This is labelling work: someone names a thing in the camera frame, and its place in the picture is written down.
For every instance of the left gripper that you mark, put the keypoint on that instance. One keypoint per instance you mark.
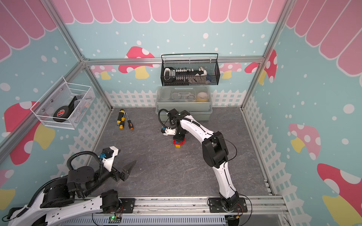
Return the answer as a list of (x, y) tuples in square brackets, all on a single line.
[(126, 170)]

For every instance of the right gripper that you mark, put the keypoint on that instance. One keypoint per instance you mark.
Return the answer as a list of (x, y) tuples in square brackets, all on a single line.
[(179, 139)]

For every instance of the red 2x4 lego brick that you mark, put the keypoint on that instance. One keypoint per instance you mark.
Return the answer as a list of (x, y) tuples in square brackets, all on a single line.
[(178, 142)]

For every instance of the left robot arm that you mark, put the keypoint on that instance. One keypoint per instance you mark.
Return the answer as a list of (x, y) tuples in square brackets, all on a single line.
[(54, 202)]

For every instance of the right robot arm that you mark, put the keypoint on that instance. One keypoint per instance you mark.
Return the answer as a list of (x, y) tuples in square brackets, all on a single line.
[(214, 149)]

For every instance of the green translucent plastic toolbox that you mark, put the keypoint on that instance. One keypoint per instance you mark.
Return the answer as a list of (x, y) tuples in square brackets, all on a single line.
[(184, 98)]

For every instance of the white tape roll in toolbox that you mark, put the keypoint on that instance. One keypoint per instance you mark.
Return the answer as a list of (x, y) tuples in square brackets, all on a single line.
[(202, 97)]

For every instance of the orange black small screwdriver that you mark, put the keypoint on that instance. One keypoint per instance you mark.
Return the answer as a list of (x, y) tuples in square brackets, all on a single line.
[(130, 124)]

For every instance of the small green circuit board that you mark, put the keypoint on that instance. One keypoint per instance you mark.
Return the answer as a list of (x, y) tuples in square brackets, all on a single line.
[(114, 219)]

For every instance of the yellow black ratchet screwdriver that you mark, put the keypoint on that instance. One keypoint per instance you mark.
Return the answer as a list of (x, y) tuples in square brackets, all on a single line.
[(121, 119)]

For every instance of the socket bit set holder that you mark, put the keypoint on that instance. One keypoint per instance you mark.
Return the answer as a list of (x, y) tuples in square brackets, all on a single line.
[(184, 75)]

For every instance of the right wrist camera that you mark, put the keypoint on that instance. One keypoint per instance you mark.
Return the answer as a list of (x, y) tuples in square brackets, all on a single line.
[(168, 131)]

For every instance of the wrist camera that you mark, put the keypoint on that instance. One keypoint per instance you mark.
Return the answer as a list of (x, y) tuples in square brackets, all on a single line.
[(168, 131), (108, 156)]

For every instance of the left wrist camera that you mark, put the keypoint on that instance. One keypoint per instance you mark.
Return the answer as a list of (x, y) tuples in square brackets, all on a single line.
[(108, 156)]

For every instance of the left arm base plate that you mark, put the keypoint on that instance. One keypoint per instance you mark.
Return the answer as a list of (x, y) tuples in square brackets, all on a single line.
[(126, 205)]

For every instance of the black wire mesh basket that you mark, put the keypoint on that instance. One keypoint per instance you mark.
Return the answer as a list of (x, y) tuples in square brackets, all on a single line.
[(208, 61)]

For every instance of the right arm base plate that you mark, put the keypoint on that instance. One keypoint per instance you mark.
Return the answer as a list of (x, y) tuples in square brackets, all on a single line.
[(221, 205)]

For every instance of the clear wall-mounted bin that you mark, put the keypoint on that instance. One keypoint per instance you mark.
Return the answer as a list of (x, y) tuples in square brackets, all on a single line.
[(61, 94)]

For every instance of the aluminium front rail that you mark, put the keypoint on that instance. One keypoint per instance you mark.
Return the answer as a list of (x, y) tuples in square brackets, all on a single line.
[(197, 205)]

